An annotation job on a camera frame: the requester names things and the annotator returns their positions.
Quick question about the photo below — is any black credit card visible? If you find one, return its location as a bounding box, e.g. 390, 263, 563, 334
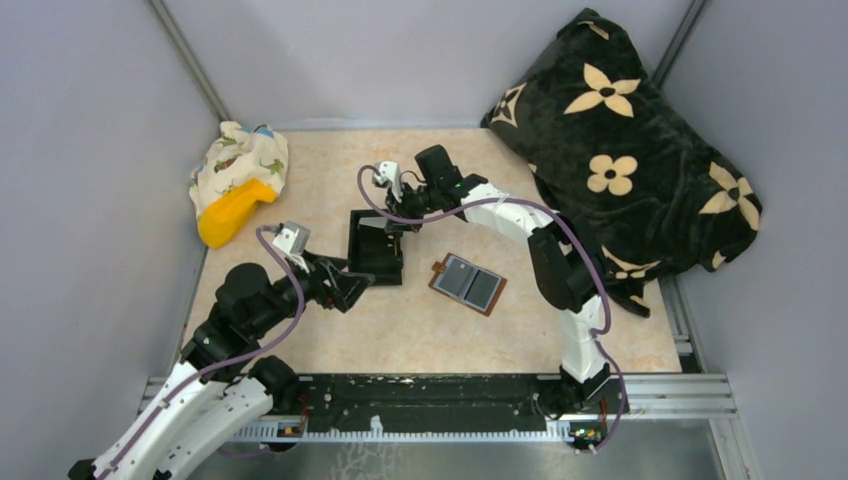
358, 217, 387, 231

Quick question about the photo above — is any brown leather card holder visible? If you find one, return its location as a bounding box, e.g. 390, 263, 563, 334
428, 253, 508, 317

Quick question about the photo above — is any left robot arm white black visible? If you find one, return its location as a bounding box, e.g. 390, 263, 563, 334
68, 254, 375, 479

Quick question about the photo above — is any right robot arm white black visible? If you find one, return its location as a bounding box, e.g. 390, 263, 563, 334
372, 145, 612, 402

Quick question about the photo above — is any black plastic card tray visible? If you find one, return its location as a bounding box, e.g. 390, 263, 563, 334
347, 210, 404, 286

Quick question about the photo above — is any grey card in holder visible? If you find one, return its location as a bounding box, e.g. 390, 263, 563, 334
438, 259, 474, 297

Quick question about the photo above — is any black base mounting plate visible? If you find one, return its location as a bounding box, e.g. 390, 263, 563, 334
270, 373, 630, 440

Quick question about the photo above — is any dinosaur print yellow cloth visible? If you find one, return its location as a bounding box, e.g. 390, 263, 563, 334
188, 121, 289, 249

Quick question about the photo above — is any black floral plush blanket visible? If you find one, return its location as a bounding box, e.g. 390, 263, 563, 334
481, 8, 763, 317

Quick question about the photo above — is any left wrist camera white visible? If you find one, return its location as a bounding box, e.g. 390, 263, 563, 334
272, 221, 311, 270

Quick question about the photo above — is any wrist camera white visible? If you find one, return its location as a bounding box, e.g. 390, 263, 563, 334
372, 161, 403, 201
272, 221, 311, 270

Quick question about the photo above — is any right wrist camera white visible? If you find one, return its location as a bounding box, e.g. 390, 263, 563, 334
372, 161, 403, 201

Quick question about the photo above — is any aluminium front rail frame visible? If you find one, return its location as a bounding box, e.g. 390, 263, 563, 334
135, 374, 738, 444

